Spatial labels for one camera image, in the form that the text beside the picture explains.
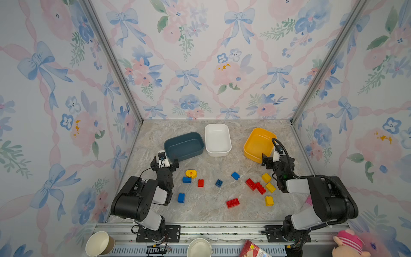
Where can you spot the yellow lego brick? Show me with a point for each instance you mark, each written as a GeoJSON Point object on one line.
{"type": "Point", "coordinates": [270, 188]}
{"type": "Point", "coordinates": [269, 201]}
{"type": "Point", "coordinates": [266, 178]}

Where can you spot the blue lego brick centre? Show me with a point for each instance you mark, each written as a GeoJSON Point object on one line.
{"type": "Point", "coordinates": [235, 176]}

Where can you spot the dark teal plastic bin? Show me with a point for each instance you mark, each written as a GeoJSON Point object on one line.
{"type": "Point", "coordinates": [184, 146]}

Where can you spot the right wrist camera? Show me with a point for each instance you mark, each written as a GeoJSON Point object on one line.
{"type": "Point", "coordinates": [277, 153]}

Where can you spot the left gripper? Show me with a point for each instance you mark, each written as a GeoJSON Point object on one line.
{"type": "Point", "coordinates": [164, 166]}

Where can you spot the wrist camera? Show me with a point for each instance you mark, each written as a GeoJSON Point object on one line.
{"type": "Point", "coordinates": [162, 155]}
{"type": "Point", "coordinates": [277, 153]}

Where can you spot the white paper bowl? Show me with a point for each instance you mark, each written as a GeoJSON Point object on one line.
{"type": "Point", "coordinates": [199, 248]}

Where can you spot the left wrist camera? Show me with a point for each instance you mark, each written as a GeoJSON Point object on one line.
{"type": "Point", "coordinates": [162, 155]}

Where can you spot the dark blue square lego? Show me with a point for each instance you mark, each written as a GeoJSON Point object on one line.
{"type": "Point", "coordinates": [219, 183]}

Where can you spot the pink transparent box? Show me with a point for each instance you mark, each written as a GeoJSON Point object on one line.
{"type": "Point", "coordinates": [308, 202]}

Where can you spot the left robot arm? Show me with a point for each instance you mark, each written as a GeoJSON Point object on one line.
{"type": "Point", "coordinates": [135, 198]}

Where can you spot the aluminium frame rail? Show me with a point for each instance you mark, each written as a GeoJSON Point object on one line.
{"type": "Point", "coordinates": [214, 232]}

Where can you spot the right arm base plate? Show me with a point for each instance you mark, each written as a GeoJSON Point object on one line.
{"type": "Point", "coordinates": [280, 234]}

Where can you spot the red lego brick front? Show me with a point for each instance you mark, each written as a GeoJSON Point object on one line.
{"type": "Point", "coordinates": [232, 203]}

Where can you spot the blue lego brick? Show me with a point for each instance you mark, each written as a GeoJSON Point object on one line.
{"type": "Point", "coordinates": [187, 180]}
{"type": "Point", "coordinates": [235, 176]}
{"type": "Point", "coordinates": [181, 198]}

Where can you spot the pink plush toy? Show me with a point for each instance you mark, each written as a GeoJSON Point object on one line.
{"type": "Point", "coordinates": [348, 245]}

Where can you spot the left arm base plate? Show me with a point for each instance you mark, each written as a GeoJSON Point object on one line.
{"type": "Point", "coordinates": [166, 233]}

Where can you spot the yellow plastic bin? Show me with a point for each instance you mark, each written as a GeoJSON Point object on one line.
{"type": "Point", "coordinates": [258, 143]}

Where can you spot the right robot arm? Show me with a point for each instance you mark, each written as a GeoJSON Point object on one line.
{"type": "Point", "coordinates": [331, 203]}

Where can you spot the blue lego brick left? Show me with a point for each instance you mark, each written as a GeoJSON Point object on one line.
{"type": "Point", "coordinates": [187, 180]}

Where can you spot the small red lego brick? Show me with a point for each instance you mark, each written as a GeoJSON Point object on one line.
{"type": "Point", "coordinates": [201, 183]}

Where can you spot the red snack box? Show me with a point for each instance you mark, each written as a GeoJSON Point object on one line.
{"type": "Point", "coordinates": [251, 250]}

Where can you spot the white plastic bin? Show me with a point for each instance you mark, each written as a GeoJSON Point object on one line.
{"type": "Point", "coordinates": [217, 140]}

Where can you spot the brown paper cup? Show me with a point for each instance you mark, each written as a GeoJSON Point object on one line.
{"type": "Point", "coordinates": [100, 243]}

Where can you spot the blue lego brick front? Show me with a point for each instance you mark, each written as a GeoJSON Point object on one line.
{"type": "Point", "coordinates": [181, 198]}

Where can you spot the yellow lego brick front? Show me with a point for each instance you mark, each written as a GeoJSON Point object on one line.
{"type": "Point", "coordinates": [269, 201]}

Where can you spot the yellow round lego piece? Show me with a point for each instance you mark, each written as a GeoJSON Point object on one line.
{"type": "Point", "coordinates": [191, 174]}

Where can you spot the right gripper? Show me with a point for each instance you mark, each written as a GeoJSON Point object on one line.
{"type": "Point", "coordinates": [277, 164]}

